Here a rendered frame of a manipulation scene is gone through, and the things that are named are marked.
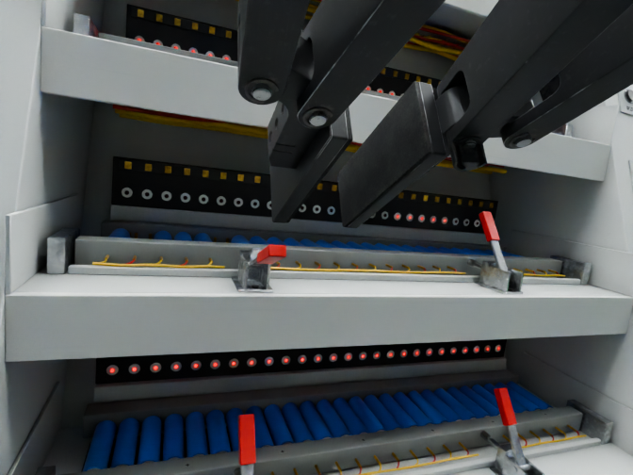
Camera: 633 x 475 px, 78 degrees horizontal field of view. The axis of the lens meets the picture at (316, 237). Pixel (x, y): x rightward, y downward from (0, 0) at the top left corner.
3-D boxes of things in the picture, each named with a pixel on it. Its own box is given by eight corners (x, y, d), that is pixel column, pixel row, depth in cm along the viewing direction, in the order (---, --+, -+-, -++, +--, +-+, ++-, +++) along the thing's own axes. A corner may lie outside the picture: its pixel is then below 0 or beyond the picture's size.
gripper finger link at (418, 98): (414, 79, 14) (431, 83, 14) (336, 173, 20) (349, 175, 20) (429, 152, 13) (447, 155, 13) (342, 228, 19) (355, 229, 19)
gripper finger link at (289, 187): (353, 139, 12) (331, 137, 12) (287, 224, 18) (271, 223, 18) (344, 62, 13) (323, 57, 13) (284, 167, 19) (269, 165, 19)
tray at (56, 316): (625, 334, 46) (644, 255, 45) (5, 363, 25) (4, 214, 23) (496, 285, 65) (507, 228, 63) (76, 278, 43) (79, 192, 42)
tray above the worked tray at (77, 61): (604, 181, 50) (628, 68, 48) (40, 91, 28) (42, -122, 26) (485, 176, 68) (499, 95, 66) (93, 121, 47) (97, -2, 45)
